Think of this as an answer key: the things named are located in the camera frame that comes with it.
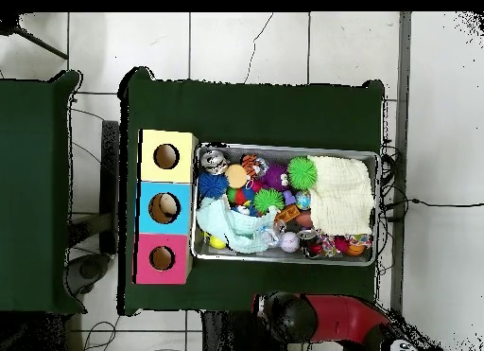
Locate light blue waffle cloth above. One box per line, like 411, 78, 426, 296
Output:
195, 194, 279, 254

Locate clear plastic packet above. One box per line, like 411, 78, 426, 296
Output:
260, 219, 287, 250

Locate wooden box with three holes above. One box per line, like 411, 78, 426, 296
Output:
133, 129, 199, 285

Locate orange round sponge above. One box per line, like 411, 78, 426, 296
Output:
225, 164, 250, 189

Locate tiger plush toy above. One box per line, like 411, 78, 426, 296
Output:
240, 153, 270, 178

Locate green spiky toy with eyes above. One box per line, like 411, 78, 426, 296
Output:
252, 187, 285, 215

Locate blue spiky rubber ball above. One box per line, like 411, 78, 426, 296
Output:
198, 171, 231, 199

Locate purple spiky toy with eyes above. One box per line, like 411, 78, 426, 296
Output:
261, 164, 290, 193

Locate crushed silver drink can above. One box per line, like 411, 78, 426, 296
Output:
199, 149, 231, 176

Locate green spiky rubber ball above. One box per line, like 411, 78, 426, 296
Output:
286, 156, 319, 191

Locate white baseball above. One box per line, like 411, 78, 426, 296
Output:
280, 231, 301, 254

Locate dark green table cloth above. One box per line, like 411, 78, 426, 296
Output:
117, 66, 387, 322

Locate cream waffle cloth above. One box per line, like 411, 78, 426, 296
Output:
307, 154, 375, 237

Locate black stand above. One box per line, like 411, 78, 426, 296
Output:
98, 119, 121, 255

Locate grey round base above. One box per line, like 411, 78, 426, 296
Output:
67, 252, 112, 295

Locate dark green side table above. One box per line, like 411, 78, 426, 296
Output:
0, 70, 87, 315

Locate black tripod leg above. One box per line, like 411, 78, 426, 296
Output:
0, 12, 70, 61

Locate shallow wire mesh bin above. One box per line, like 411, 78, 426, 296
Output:
190, 142, 381, 267

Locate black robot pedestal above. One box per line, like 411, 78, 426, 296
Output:
201, 310, 273, 351

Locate black cable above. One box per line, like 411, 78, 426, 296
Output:
381, 197, 484, 209

